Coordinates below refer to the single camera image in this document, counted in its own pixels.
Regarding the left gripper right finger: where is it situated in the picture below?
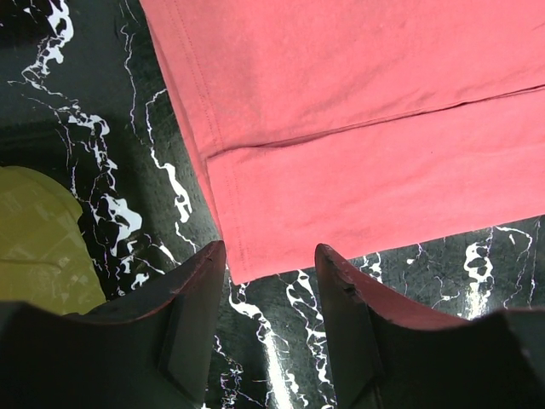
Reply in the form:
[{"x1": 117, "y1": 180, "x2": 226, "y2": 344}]
[{"x1": 315, "y1": 244, "x2": 544, "y2": 408}]

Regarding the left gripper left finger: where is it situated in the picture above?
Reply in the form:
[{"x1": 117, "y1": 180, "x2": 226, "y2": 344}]
[{"x1": 1, "y1": 241, "x2": 226, "y2": 408}]

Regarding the salmon pink t shirt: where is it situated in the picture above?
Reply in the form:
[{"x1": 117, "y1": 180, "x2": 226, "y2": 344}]
[{"x1": 141, "y1": 1, "x2": 544, "y2": 284}]

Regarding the olive green plastic basket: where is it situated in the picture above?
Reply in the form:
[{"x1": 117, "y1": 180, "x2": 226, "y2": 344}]
[{"x1": 1, "y1": 166, "x2": 106, "y2": 314}]

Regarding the black marble pattern mat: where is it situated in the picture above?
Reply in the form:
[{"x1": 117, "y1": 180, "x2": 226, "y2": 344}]
[{"x1": 1, "y1": 1, "x2": 544, "y2": 408}]

